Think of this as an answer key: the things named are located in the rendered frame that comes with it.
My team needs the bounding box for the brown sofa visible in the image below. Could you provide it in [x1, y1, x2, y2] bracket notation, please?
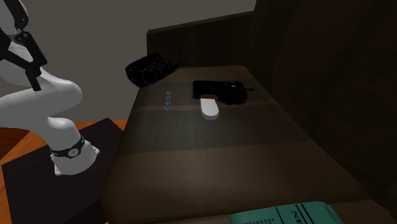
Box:
[101, 0, 397, 224]

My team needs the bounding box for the white remote control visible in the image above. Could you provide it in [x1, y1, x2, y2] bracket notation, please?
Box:
[199, 96, 220, 121]

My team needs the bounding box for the dark robot stand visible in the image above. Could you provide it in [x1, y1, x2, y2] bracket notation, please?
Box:
[0, 117, 125, 224]

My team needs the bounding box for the black angular device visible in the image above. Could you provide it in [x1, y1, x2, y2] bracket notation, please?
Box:
[192, 80, 254, 106]

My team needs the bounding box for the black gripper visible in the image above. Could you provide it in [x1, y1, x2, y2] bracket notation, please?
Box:
[0, 30, 48, 92]

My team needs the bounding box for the black wire basket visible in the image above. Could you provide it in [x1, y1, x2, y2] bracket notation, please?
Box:
[125, 52, 183, 88]

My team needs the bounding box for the small grey beaded object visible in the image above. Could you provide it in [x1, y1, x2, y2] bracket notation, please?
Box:
[164, 90, 173, 115]

